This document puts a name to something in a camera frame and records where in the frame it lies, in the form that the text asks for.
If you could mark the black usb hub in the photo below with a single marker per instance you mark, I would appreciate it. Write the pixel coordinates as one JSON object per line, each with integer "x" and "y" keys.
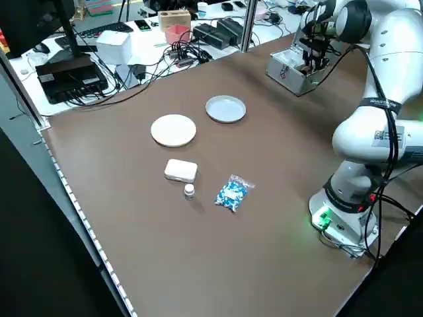
{"x": 183, "y": 59}

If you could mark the white cube box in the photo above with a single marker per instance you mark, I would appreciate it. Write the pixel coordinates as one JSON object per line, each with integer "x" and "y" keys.
{"x": 114, "y": 48}

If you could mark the black wall adapter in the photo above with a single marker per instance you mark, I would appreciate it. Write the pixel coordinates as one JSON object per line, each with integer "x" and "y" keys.
{"x": 138, "y": 72}

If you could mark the aluminium camera post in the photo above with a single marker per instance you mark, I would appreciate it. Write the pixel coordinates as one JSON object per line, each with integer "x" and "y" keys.
{"x": 248, "y": 23}

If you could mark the white cup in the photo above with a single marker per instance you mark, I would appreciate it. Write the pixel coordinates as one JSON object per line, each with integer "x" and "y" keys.
{"x": 202, "y": 6}

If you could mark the black computer mouse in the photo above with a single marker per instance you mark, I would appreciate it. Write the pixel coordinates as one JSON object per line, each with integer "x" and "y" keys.
{"x": 41, "y": 48}

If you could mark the black electronics box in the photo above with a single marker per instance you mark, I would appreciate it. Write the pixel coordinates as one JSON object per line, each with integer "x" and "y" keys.
{"x": 69, "y": 81}

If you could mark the gray round plate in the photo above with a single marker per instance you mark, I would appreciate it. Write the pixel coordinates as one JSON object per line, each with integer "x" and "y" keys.
{"x": 225, "y": 109}

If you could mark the small white pill bottle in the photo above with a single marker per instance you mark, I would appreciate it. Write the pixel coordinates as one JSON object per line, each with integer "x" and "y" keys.
{"x": 189, "y": 191}

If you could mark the black keyboard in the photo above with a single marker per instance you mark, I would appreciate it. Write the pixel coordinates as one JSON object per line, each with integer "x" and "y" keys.
{"x": 109, "y": 28}

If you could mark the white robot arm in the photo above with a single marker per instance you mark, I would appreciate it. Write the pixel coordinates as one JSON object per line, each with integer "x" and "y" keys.
{"x": 390, "y": 66}

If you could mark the black monitor stand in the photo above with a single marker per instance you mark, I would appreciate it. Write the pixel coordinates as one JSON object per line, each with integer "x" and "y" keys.
{"x": 71, "y": 36}

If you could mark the silver aluminium medical kit case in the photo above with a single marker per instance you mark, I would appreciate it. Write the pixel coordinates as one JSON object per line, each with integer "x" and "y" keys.
{"x": 291, "y": 81}

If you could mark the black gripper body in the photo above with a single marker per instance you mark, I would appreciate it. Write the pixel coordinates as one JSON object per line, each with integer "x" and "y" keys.
{"x": 317, "y": 41}

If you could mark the black monitor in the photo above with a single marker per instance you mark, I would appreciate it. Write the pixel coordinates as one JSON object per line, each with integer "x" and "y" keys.
{"x": 29, "y": 23}

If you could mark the black smartphone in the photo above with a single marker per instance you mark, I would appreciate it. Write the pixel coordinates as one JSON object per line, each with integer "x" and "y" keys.
{"x": 142, "y": 25}

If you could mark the brown cardboard box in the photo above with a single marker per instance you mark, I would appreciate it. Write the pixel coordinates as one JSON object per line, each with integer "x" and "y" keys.
{"x": 173, "y": 18}

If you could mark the bag of blue white capsules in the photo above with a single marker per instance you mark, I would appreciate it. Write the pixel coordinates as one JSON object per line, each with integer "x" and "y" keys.
{"x": 233, "y": 193}

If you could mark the black power supply brick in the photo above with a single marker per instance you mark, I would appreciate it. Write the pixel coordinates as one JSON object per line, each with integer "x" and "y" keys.
{"x": 208, "y": 36}
{"x": 231, "y": 29}

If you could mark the white round plate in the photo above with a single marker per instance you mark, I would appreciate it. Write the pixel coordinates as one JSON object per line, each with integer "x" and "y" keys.
{"x": 173, "y": 130}

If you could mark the white flat box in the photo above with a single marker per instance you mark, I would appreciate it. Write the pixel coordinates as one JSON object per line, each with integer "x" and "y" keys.
{"x": 124, "y": 77}

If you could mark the pink open box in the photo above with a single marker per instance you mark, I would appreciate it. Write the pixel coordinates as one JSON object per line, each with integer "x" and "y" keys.
{"x": 178, "y": 34}

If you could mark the aluminium table edge rail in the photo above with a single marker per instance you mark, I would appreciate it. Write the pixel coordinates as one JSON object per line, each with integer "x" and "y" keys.
{"x": 66, "y": 185}

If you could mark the white plastic pill box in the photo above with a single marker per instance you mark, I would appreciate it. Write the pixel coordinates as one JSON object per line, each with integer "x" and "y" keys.
{"x": 181, "y": 169}

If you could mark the white desk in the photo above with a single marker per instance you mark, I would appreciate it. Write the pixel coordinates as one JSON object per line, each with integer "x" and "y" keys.
{"x": 33, "y": 99}

